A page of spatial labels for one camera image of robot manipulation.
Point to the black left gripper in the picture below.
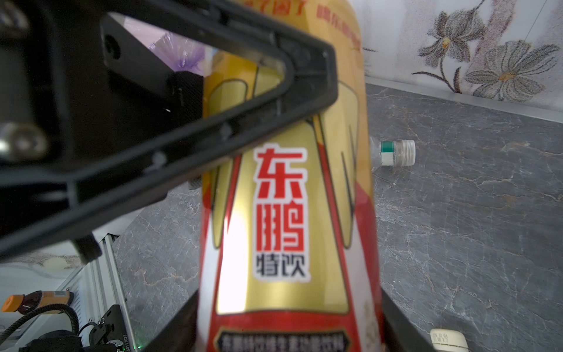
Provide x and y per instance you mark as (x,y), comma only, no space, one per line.
(94,125)

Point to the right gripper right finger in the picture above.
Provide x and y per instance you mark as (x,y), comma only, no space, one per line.
(400,334)

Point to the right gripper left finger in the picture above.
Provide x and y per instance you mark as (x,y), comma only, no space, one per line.
(179,335)

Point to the yellow red tea bottle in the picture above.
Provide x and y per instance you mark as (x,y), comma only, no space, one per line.
(289,256)

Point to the clear green-band square bottle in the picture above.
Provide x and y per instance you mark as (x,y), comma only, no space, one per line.
(399,153)

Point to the purple plastic bin liner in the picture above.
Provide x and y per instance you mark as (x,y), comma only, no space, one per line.
(176,51)

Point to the copper Nescafe bottle right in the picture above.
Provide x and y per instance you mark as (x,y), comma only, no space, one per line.
(448,340)

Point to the aluminium mounting rail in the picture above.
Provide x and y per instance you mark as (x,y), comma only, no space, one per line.
(99,301)

